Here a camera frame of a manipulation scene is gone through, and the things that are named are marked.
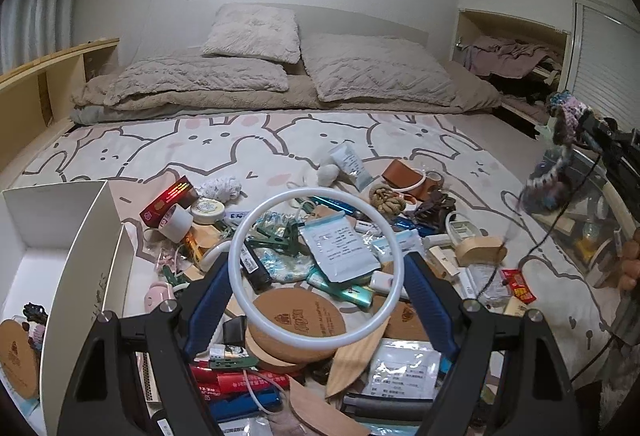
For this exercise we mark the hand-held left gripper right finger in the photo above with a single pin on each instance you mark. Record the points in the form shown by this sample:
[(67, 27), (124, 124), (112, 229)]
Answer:
[(430, 301)]

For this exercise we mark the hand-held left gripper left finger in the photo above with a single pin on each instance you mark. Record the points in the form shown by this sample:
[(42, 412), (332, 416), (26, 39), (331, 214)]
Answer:
[(207, 311)]

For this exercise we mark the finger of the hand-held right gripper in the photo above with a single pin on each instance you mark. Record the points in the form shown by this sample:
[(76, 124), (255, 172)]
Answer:
[(597, 125), (612, 148)]

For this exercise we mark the purple crochet piece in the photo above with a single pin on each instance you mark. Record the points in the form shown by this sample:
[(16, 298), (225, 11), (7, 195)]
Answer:
[(562, 108)]

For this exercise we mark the clear plastic bin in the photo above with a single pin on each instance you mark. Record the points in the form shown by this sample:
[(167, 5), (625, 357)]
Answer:
[(590, 226)]

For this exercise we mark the rounded wooden block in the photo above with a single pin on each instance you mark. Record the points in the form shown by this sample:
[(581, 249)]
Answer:
[(482, 252)]

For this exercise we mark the white cardboard box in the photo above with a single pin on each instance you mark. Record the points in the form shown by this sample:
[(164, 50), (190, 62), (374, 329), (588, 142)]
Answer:
[(60, 216)]

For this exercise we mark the person's right hand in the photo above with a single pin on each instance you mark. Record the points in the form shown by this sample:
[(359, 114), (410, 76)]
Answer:
[(631, 266)]

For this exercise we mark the wooden stick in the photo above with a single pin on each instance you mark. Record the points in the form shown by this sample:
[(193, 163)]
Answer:
[(617, 211)]

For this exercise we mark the beige rectangular stick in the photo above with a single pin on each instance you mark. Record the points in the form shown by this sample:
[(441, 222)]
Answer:
[(442, 263)]

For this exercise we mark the pink small gadget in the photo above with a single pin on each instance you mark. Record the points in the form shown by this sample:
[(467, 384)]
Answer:
[(160, 297)]

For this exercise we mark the clear plastic packet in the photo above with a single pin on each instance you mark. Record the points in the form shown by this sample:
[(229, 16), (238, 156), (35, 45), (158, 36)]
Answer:
[(482, 281)]

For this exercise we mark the white plastic gadget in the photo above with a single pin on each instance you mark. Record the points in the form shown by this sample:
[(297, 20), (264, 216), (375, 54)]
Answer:
[(212, 253)]

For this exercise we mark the light blue mask packet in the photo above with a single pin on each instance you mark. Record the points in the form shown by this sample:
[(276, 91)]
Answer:
[(407, 243)]

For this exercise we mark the orange foil candy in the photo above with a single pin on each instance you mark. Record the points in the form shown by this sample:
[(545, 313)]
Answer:
[(190, 248)]

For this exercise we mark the black lighter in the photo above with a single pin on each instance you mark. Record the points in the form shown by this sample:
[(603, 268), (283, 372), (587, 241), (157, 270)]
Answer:
[(257, 268)]

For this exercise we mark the white label packet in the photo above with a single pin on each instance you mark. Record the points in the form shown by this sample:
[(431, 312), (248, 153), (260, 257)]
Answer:
[(405, 371)]

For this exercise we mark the red flat box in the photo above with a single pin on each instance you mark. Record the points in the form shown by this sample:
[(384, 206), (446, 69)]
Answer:
[(235, 381)]

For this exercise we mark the white louvered door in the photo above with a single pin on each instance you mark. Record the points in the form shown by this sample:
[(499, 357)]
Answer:
[(605, 50)]

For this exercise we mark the blue metallic bar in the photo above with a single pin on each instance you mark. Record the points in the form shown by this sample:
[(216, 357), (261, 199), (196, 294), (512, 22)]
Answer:
[(415, 226), (340, 206)]

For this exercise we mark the white round holder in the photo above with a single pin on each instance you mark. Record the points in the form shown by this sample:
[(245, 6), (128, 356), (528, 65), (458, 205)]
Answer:
[(465, 228)]

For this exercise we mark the yellow packet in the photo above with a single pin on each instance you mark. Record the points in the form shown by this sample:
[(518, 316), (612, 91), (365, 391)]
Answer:
[(515, 307)]

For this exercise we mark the blue floral pouch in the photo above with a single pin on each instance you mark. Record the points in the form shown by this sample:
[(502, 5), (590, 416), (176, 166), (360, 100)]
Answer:
[(282, 268)]

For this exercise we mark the red snack packet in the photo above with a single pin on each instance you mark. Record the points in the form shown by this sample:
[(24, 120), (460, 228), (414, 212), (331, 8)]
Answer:
[(517, 286)]

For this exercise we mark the teal tube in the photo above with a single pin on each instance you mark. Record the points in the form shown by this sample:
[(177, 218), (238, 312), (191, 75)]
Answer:
[(340, 288)]

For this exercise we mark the green plastic clips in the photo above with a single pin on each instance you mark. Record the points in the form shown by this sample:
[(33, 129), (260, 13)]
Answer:
[(270, 241)]

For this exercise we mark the dark hair claw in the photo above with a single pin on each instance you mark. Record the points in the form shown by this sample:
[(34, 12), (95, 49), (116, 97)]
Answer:
[(437, 207)]

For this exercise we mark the white tape roll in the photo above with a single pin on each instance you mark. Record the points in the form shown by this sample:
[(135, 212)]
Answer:
[(175, 222)]

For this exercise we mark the white round tin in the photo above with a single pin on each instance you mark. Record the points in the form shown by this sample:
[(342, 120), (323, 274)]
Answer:
[(207, 211)]

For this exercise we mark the blue foil box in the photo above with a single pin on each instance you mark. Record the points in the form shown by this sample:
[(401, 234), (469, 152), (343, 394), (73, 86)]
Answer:
[(240, 407)]

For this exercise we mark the wooden wedge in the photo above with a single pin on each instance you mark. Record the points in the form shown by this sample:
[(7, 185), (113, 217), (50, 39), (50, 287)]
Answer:
[(350, 366)]

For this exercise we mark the white mask packet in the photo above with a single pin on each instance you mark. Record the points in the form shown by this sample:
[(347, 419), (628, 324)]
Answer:
[(335, 251)]

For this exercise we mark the pile of clothes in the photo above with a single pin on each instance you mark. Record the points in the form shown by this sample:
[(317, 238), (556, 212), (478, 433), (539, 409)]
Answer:
[(505, 55)]

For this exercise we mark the thin white bangle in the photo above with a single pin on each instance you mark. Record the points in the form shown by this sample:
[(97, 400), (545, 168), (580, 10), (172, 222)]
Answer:
[(419, 183)]

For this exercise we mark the clear tape roll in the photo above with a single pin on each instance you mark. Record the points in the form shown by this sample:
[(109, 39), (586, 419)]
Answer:
[(435, 178)]

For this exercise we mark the white knit scrunchie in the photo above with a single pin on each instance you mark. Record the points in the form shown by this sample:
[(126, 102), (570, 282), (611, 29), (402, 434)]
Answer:
[(220, 188)]

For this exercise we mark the beige folded blanket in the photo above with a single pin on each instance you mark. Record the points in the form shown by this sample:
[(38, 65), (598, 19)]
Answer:
[(475, 98)]

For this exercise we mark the brown leather pouch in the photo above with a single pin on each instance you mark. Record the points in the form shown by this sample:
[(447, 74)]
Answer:
[(400, 173)]

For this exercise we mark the brown flat board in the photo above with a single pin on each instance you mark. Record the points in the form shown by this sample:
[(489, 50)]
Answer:
[(320, 416)]

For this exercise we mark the blue-label white sachet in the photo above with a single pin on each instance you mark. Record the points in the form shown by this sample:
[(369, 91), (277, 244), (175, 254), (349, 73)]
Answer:
[(350, 163)]

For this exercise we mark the white plush bone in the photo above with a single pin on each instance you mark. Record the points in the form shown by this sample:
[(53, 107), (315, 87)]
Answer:
[(327, 175)]

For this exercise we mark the bunny-print blanket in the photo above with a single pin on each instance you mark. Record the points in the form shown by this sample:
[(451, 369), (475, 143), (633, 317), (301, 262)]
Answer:
[(200, 145)]

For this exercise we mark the small black white toy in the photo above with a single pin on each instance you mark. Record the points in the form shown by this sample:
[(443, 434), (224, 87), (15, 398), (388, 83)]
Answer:
[(34, 316)]

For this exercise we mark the beige quilted pillow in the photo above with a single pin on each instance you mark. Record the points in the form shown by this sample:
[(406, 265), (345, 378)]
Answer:
[(200, 80), (375, 70)]

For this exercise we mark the grey headboard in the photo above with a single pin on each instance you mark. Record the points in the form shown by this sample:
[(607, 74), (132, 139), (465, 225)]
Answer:
[(360, 20)]

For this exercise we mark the fluffy beige pillow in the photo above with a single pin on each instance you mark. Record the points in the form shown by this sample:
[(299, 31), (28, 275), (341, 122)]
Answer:
[(250, 33)]

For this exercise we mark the wooden bedside shelf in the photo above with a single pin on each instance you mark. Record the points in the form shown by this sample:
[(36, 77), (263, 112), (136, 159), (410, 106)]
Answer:
[(60, 65)]

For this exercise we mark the grey curtain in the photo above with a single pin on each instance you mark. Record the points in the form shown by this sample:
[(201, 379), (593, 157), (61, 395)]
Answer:
[(35, 30)]

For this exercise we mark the wooden wall alcove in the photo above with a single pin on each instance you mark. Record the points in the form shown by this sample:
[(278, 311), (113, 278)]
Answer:
[(500, 23)]

